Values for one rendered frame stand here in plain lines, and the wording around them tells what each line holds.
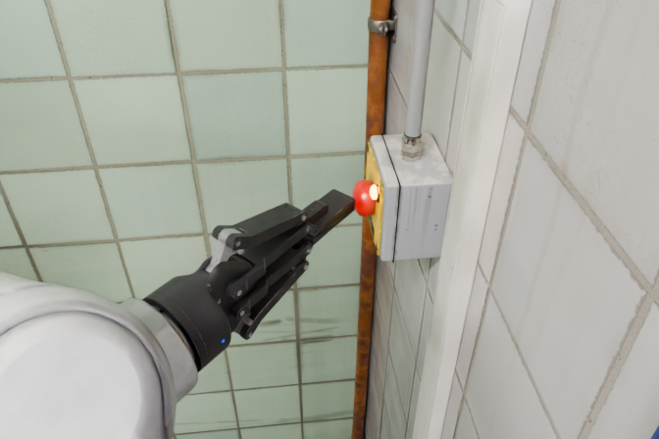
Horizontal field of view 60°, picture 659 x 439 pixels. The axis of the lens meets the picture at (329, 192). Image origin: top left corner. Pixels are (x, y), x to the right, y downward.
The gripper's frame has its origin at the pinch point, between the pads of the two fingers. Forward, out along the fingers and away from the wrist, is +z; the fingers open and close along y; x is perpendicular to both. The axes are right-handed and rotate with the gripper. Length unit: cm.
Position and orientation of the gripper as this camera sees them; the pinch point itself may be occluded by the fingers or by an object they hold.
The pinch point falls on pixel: (324, 215)
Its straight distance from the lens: 58.9
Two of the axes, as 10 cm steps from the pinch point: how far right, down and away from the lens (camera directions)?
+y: 0.0, 8.0, 5.9
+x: 7.8, 3.7, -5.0
